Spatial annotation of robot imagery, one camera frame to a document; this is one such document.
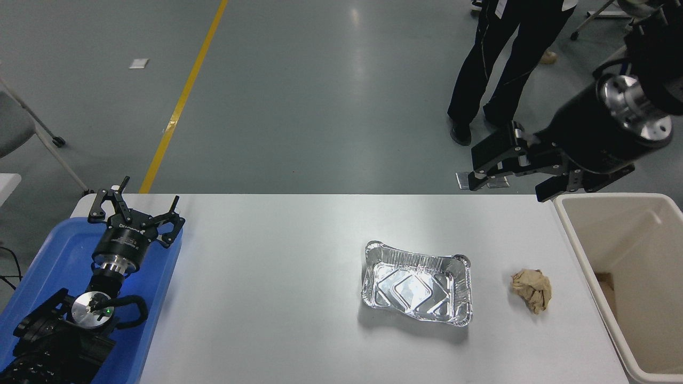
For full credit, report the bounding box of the thin black cable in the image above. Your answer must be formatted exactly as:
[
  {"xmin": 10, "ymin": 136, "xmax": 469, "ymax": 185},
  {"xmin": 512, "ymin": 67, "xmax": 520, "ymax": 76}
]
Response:
[{"xmin": 0, "ymin": 246, "xmax": 23, "ymax": 291}]

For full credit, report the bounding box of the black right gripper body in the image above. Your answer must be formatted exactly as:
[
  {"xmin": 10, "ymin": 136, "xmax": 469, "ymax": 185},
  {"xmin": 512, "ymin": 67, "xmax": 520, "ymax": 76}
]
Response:
[{"xmin": 538, "ymin": 83, "xmax": 671, "ymax": 174}]

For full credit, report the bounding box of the grey wheeled chair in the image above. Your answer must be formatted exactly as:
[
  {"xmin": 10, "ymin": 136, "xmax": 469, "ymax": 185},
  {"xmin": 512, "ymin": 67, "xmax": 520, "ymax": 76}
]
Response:
[{"xmin": 0, "ymin": 75, "xmax": 92, "ymax": 196}]

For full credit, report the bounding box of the rectangular foil tray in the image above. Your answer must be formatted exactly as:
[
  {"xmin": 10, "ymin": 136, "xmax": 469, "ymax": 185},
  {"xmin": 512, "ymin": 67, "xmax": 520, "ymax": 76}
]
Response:
[{"xmin": 361, "ymin": 241, "xmax": 473, "ymax": 327}]

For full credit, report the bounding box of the white side table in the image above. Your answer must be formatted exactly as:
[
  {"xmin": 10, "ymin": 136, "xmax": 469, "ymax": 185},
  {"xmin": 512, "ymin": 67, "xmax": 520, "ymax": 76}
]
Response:
[{"xmin": 0, "ymin": 172, "xmax": 23, "ymax": 206}]

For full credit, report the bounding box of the crumpled tan paper ball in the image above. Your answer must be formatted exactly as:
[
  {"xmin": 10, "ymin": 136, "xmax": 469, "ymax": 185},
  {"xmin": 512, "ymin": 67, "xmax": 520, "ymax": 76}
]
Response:
[{"xmin": 511, "ymin": 268, "xmax": 553, "ymax": 315}]

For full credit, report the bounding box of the large pale plastic bin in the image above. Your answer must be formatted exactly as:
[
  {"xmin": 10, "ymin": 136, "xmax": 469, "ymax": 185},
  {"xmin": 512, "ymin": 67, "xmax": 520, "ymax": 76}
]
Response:
[{"xmin": 553, "ymin": 193, "xmax": 683, "ymax": 384}]

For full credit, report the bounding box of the blue plastic tray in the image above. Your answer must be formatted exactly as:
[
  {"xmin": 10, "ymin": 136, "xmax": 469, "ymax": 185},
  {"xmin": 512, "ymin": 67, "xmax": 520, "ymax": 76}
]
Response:
[{"xmin": 0, "ymin": 216, "xmax": 184, "ymax": 384}]

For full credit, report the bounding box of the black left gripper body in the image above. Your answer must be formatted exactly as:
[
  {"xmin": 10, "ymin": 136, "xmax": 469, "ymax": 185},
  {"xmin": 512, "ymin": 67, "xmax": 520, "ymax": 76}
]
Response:
[{"xmin": 93, "ymin": 213, "xmax": 157, "ymax": 267}]

